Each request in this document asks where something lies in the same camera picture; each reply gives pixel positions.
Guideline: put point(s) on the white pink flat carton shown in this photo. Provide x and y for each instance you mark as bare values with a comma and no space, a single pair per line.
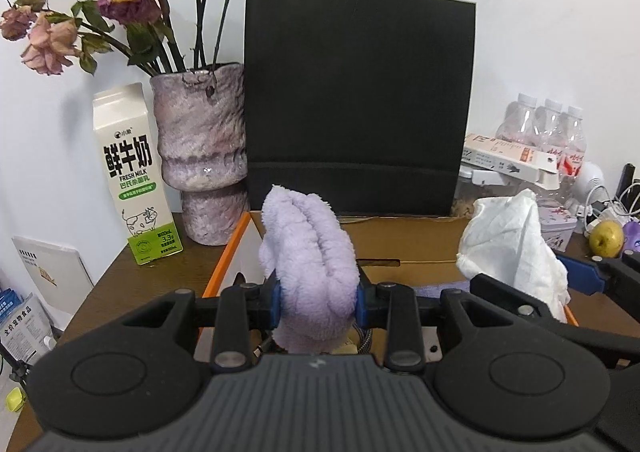
505,154

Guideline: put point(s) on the purple tissue pack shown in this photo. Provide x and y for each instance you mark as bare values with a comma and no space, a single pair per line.
632,239

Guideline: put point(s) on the lavender fluffy towel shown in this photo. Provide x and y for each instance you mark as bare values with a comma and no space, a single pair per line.
310,262

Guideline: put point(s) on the black light stand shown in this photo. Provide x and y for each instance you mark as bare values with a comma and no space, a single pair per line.
17,369

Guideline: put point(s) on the black adapter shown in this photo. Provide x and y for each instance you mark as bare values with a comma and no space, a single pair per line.
627,179

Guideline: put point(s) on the clear plastic food container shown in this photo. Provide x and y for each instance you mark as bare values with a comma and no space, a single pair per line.
475,187

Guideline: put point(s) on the small white fan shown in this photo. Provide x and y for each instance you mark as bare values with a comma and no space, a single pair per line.
587,179

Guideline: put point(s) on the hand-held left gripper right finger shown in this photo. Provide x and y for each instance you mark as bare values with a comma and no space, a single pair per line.
362,304

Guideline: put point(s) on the white pet food bag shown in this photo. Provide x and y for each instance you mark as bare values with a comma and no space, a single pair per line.
27,332

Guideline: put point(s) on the white paper towel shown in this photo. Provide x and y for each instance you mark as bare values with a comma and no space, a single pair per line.
510,242

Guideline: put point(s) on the yellow green apple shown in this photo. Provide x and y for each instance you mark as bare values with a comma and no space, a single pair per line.
606,239

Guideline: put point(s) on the purple knitted cloth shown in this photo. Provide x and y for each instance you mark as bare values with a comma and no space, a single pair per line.
440,289

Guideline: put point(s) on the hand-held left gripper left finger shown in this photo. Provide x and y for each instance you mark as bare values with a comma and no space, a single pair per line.
274,302

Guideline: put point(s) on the white green milk carton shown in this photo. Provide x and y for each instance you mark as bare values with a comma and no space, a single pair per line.
132,171

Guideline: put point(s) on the white printed tin box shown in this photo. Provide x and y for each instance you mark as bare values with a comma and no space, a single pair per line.
557,227

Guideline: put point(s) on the mottled purple ceramic vase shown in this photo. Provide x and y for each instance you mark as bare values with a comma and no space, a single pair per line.
200,141

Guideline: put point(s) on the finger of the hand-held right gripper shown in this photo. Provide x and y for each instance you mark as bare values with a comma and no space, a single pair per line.
582,274
525,309

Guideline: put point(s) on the white flat box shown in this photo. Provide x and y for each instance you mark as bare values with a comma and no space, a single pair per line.
47,267

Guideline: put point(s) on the black paper bag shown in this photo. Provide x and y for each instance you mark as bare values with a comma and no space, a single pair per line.
360,81

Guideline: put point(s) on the blue packet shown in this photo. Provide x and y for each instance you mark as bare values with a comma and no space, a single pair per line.
9,304

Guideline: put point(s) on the orange cardboard box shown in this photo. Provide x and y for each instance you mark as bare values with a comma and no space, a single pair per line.
400,242

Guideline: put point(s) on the yellow-green small object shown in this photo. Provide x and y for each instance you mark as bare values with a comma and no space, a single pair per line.
15,399

